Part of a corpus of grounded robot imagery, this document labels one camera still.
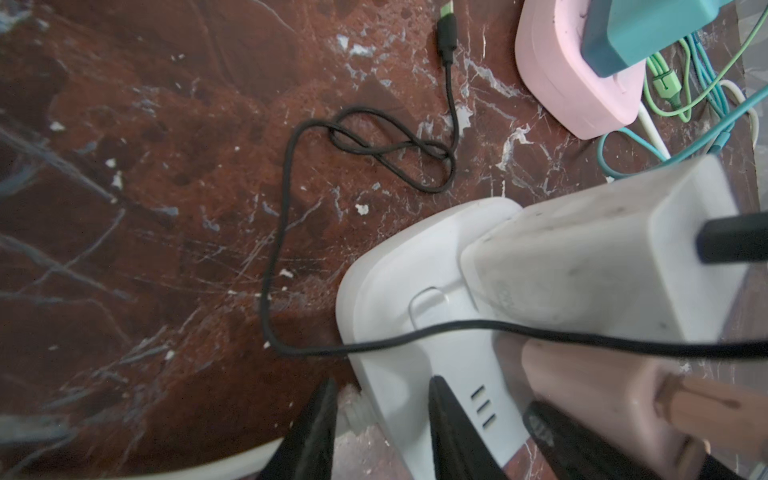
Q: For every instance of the pink power strip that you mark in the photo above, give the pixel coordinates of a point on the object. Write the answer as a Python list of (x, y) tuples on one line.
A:
[(548, 55)]

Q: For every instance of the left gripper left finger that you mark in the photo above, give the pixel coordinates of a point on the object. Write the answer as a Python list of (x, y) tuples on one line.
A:
[(307, 451)]

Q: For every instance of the white power strip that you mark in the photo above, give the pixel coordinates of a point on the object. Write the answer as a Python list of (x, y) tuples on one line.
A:
[(406, 284)]

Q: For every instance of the teal plugs on pink strip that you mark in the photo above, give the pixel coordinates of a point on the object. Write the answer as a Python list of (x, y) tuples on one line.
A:
[(621, 33)]

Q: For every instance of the pink plug adapter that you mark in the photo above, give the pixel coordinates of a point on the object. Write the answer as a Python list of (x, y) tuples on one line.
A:
[(642, 407)]

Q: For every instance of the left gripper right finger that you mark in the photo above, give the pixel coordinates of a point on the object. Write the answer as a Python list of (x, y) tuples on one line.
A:
[(458, 450)]

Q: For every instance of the white charger adapter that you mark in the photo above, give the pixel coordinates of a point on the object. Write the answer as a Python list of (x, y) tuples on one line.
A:
[(618, 259)]

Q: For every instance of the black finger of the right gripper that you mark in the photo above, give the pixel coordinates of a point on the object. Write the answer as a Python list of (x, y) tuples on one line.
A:
[(573, 451)]

